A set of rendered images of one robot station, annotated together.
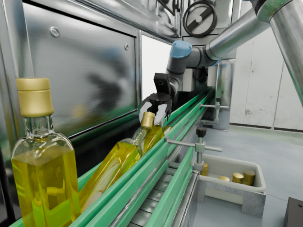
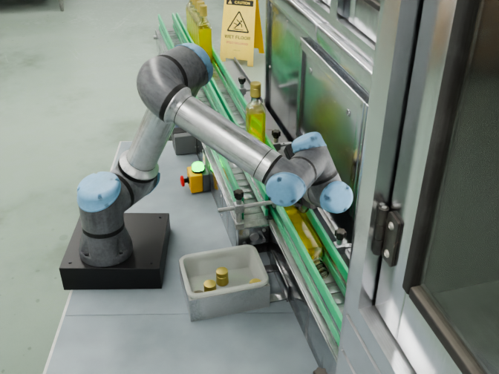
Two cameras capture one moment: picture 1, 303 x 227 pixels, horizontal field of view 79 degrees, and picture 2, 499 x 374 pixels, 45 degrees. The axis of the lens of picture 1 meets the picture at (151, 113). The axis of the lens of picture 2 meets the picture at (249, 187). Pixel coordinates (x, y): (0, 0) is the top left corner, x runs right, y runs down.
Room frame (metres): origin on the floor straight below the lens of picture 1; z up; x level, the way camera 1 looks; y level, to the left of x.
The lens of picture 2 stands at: (1.58, -0.97, 1.93)
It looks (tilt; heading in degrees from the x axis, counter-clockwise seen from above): 34 degrees down; 141
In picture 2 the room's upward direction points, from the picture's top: straight up
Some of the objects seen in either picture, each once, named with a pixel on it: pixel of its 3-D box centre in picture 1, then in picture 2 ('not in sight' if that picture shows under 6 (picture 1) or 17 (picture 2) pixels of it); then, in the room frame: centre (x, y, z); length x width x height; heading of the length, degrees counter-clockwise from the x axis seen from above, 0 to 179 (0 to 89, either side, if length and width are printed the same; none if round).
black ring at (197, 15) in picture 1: (199, 19); not in sight; (1.31, -0.31, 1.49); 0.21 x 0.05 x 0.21; 66
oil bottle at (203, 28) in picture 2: not in sight; (204, 36); (-0.56, 0.48, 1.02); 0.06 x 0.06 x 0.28; 66
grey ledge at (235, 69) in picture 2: not in sight; (252, 112); (-0.12, 0.41, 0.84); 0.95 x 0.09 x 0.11; 156
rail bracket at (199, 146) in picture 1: (191, 147); (246, 208); (0.50, -0.12, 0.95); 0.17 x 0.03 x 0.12; 66
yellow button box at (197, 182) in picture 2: not in sight; (197, 179); (0.08, -0.01, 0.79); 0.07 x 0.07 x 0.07; 66
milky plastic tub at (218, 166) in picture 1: (224, 179); (223, 280); (0.57, -0.26, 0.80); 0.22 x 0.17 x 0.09; 66
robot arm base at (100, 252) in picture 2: not in sight; (105, 236); (0.28, -0.46, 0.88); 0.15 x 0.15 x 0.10
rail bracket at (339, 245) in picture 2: not in sight; (346, 249); (0.80, -0.03, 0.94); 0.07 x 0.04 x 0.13; 66
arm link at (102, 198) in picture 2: not in sight; (102, 200); (0.28, -0.45, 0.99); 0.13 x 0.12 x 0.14; 113
